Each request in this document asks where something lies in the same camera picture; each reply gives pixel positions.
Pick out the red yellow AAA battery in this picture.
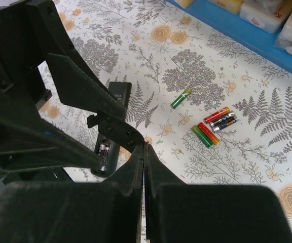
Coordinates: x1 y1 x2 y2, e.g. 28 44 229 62
198 123 220 145

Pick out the yellow green AAA battery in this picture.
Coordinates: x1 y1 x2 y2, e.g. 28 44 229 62
191 126 213 148

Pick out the black orange AAA battery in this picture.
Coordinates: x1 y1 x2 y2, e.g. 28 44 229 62
212 117 239 133

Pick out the blue shelf unit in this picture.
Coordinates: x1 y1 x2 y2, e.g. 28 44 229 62
168 1 292 74

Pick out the floral table mat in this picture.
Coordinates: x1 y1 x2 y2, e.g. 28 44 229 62
55 1 292 231

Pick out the black tv remote control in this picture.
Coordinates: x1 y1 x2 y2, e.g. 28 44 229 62
90 81 133 177

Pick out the dark blue AAA battery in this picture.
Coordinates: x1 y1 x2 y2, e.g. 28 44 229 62
98 143 107 157

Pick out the white orange small box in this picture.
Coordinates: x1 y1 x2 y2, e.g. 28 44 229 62
174 0 195 8

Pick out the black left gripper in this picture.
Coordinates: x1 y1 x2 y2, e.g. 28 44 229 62
0 1 143 180

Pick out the dark silver AAA battery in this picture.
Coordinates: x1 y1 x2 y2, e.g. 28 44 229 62
100 145 110 172

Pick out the white pink label packet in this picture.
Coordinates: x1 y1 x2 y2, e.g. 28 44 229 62
239 1 292 34

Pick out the orange red AAA battery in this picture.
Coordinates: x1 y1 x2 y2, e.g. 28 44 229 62
204 106 230 124

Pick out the black silver AAA battery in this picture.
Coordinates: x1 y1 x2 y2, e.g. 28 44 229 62
209 111 235 128

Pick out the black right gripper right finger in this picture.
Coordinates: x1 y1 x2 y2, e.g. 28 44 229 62
144 145 292 242

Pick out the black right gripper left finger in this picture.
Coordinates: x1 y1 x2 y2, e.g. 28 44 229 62
0 145 144 242

